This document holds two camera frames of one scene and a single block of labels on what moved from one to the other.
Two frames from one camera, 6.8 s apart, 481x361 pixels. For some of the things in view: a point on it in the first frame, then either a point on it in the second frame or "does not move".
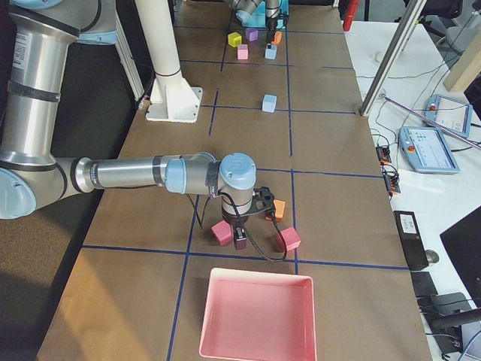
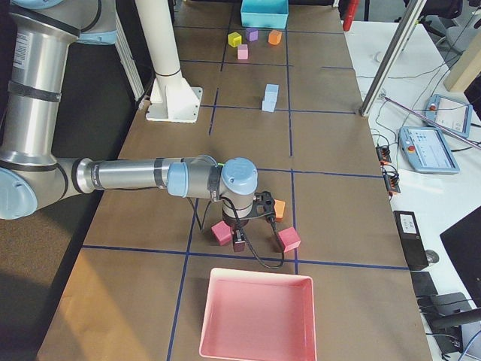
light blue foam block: [269, 103] does not move
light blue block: [270, 53] to [270, 96]
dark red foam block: [223, 232] does not move
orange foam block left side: [278, 37] does not move
